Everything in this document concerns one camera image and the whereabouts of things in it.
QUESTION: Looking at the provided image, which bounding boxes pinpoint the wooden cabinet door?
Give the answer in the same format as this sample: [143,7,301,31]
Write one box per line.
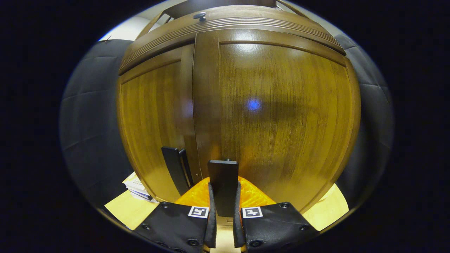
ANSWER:
[118,44,203,202]
[193,28,362,213]

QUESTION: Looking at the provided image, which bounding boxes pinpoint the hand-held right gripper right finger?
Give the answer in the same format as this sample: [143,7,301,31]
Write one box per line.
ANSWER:
[233,176,320,253]

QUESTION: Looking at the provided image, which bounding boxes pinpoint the wooden cabinet drawer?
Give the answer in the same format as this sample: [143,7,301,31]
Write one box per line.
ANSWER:
[118,5,347,75]

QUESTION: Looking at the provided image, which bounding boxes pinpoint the beige cover book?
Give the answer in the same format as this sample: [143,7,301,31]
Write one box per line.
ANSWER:
[122,172,148,192]

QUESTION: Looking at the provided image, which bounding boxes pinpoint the black door handle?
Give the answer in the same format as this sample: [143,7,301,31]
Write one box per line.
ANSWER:
[207,159,239,218]
[161,147,194,196]

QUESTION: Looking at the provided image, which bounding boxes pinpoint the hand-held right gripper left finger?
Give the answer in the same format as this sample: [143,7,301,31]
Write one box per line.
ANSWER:
[135,177,217,253]

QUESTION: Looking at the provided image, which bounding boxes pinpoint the wooden double-door shoe cabinet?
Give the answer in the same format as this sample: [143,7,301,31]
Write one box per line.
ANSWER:
[116,0,362,215]

